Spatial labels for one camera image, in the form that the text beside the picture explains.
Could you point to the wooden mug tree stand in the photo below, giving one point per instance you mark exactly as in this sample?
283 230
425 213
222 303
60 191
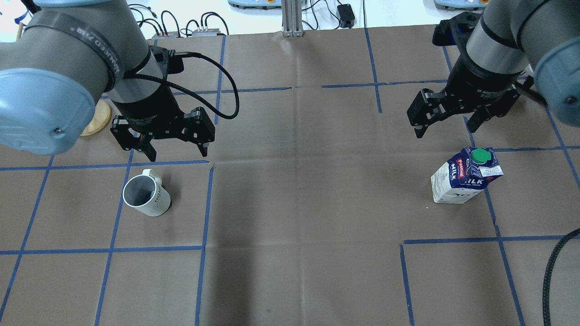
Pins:
101 119

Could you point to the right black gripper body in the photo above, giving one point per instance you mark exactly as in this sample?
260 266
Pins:
478 86

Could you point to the white grey mug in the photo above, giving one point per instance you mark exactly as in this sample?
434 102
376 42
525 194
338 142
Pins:
145 193

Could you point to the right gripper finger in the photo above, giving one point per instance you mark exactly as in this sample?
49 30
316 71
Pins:
421 127
478 117

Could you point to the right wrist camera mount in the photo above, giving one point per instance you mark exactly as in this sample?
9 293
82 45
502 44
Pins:
455 31

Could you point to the small usb hub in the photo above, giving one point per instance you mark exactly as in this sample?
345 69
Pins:
205 33
171 34

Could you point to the black power adapter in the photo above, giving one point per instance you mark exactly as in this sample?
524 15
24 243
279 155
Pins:
345 15

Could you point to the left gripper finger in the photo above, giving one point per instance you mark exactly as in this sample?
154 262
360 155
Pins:
144 145
202 146

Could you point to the blue white milk carton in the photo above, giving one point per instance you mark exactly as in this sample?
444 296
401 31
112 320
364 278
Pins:
465 175

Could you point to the aluminium frame post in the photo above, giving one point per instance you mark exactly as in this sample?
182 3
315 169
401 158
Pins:
292 18

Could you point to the blue teach pendant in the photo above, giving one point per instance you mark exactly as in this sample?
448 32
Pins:
461 4
256 4

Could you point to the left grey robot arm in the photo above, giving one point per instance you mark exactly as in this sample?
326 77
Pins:
71 53

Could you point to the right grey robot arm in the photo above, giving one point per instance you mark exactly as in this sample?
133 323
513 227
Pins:
495 48

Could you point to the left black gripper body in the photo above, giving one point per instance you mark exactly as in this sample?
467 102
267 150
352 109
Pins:
146 112

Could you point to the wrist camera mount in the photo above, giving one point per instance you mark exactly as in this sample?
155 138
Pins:
170 61
455 31

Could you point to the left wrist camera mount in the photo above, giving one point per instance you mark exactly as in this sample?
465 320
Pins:
170 61

